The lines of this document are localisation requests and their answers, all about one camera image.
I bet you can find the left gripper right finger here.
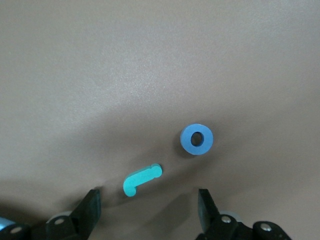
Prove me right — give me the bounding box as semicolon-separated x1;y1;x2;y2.
198;188;252;240

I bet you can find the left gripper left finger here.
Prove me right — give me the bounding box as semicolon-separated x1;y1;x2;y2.
46;189;102;240

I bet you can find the blue foam letter o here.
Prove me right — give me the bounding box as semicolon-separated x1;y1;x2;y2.
179;123;215;156

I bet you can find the blue plate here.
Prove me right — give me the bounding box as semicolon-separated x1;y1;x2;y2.
0;216;15;232

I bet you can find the teal foam letter l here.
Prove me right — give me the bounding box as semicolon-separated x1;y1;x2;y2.
123;163;163;197

